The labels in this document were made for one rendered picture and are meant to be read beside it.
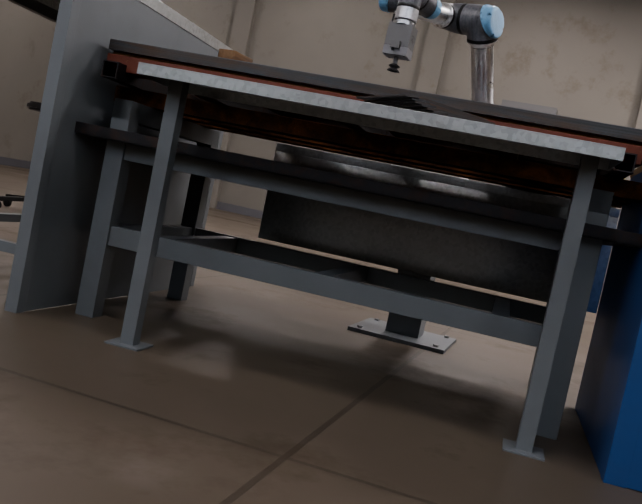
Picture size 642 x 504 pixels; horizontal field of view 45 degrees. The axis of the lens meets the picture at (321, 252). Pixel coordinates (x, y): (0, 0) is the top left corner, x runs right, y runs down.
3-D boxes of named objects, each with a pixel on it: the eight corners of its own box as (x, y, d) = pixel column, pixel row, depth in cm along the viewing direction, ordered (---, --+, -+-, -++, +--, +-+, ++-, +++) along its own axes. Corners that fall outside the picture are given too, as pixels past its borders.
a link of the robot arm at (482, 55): (473, 130, 329) (472, -1, 302) (505, 136, 321) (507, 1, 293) (458, 141, 322) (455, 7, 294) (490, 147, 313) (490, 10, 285)
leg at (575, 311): (556, 440, 209) (614, 192, 204) (533, 434, 210) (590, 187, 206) (555, 434, 215) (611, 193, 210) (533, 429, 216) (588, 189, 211)
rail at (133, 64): (641, 165, 202) (646, 142, 201) (104, 68, 237) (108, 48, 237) (635, 168, 211) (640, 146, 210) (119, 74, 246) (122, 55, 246)
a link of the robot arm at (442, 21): (450, 3, 311) (379, -19, 273) (474, 5, 304) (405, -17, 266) (444, 33, 313) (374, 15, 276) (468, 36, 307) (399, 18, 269)
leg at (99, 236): (92, 318, 241) (133, 100, 236) (74, 313, 242) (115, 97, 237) (101, 316, 246) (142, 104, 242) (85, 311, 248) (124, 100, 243)
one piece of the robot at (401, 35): (387, 7, 255) (376, 56, 256) (413, 11, 252) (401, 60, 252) (396, 17, 264) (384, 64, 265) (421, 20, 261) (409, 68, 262)
